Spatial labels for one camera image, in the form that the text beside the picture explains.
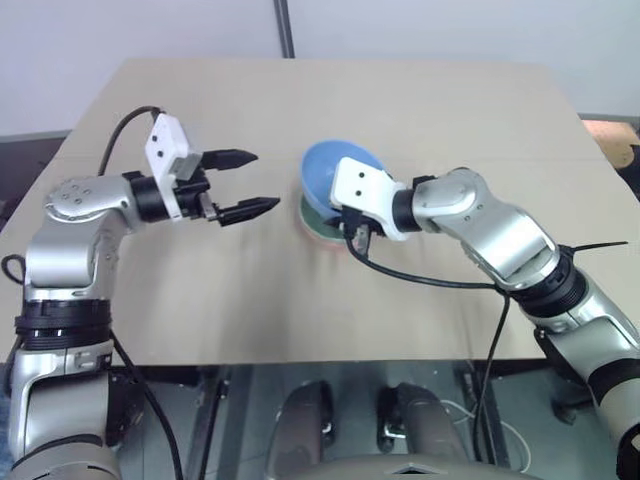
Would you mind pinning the dark rounded robot leg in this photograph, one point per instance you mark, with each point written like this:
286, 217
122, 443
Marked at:
430, 430
305, 430

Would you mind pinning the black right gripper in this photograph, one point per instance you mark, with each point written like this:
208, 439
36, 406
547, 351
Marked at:
361, 227

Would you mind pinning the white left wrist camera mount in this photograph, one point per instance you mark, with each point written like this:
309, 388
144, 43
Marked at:
167, 145

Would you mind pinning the green bowl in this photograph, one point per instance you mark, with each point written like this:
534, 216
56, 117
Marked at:
312, 215

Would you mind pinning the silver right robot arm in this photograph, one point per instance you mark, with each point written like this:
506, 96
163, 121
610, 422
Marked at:
500, 235

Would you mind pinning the dark metal table leg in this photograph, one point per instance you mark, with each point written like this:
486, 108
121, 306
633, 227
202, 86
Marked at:
212, 420

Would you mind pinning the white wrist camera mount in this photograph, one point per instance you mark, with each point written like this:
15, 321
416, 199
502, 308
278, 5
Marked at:
360, 187
167, 145

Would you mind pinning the dark vertical pole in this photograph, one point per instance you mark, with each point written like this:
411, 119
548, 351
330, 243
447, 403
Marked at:
284, 27

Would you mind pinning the blue bowl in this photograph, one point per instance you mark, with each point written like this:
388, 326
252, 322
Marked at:
317, 172

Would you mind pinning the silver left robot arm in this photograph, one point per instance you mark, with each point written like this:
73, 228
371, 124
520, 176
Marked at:
65, 260

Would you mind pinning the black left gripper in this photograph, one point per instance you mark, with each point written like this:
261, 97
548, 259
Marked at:
192, 197

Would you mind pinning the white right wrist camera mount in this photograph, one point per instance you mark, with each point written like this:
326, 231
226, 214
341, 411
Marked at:
360, 187

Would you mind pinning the brown board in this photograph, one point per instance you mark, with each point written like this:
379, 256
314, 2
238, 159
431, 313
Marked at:
610, 140

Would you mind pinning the grey robot torso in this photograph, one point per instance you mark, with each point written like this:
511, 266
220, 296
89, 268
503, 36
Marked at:
400, 470

